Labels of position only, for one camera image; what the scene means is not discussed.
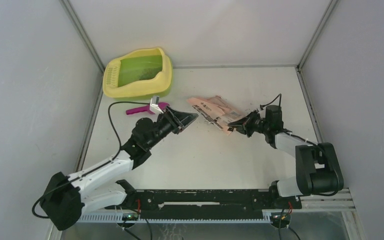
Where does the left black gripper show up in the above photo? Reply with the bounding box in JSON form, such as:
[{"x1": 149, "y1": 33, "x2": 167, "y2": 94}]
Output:
[{"x1": 146, "y1": 105, "x2": 198, "y2": 149}]

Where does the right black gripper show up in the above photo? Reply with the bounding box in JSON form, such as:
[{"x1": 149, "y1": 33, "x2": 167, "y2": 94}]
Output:
[{"x1": 228, "y1": 109, "x2": 270, "y2": 137}]

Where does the pink cat litter bag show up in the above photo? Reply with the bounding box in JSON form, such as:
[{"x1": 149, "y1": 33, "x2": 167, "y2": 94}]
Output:
[{"x1": 186, "y1": 95, "x2": 245, "y2": 135}]

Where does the magenta plastic scoop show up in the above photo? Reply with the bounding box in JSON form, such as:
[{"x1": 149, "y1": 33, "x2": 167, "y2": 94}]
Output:
[{"x1": 125, "y1": 102, "x2": 170, "y2": 115}]

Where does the yellow green litter box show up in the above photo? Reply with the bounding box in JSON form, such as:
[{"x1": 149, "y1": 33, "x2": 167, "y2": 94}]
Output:
[{"x1": 102, "y1": 47, "x2": 173, "y2": 100}]

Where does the white bag sealing clip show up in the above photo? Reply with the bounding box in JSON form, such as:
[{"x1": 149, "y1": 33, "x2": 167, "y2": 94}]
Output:
[{"x1": 192, "y1": 105, "x2": 223, "y2": 130}]

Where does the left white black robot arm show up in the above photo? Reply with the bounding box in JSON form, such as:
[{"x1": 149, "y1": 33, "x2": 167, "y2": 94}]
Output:
[{"x1": 36, "y1": 106, "x2": 198, "y2": 231}]

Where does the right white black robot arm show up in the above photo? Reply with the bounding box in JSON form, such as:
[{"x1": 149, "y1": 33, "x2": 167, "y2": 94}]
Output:
[{"x1": 228, "y1": 105, "x2": 344, "y2": 208}]

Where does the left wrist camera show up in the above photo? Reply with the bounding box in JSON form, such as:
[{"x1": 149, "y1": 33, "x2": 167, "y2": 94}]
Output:
[{"x1": 149, "y1": 95, "x2": 163, "y2": 115}]

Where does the right black cable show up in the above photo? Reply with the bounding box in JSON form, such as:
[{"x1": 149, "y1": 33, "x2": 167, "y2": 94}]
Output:
[{"x1": 259, "y1": 93, "x2": 345, "y2": 197}]

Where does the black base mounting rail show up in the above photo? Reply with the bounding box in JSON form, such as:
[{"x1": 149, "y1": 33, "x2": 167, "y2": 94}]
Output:
[{"x1": 122, "y1": 189, "x2": 302, "y2": 215}]

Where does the white slotted cable duct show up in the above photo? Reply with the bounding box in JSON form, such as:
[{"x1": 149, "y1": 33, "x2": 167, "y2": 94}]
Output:
[{"x1": 77, "y1": 209, "x2": 280, "y2": 224}]

